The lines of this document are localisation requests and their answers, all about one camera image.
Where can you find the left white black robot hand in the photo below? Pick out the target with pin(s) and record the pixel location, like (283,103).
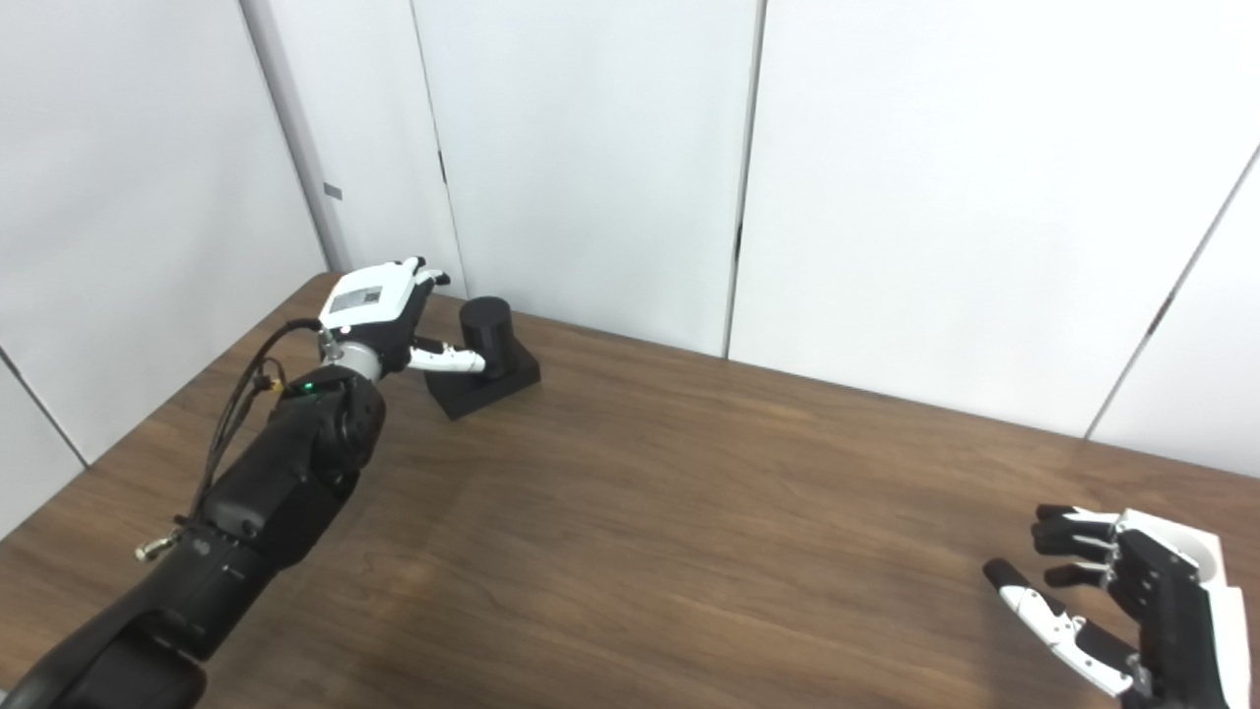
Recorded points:
(369,300)

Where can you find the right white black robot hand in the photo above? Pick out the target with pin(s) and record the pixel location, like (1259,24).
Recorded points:
(1166,591)

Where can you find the black peg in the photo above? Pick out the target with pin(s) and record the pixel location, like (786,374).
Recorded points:
(487,330)

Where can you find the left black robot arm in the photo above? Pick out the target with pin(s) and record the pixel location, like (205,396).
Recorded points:
(266,492)

